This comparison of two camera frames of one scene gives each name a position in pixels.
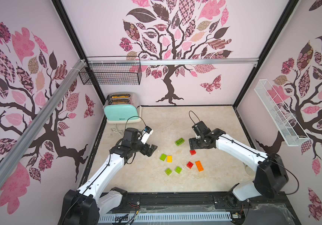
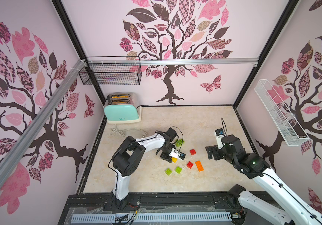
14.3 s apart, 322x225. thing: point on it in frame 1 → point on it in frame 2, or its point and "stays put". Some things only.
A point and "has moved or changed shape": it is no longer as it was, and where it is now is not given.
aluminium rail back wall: (171, 61) stays put
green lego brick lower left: (168, 171) stays put
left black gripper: (150, 151) → (165, 157)
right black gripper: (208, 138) → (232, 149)
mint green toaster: (122, 108) stays put
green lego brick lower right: (178, 169) stays put
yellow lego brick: (170, 159) has moved or changed shape
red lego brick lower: (189, 165) stays put
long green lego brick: (179, 141) stays put
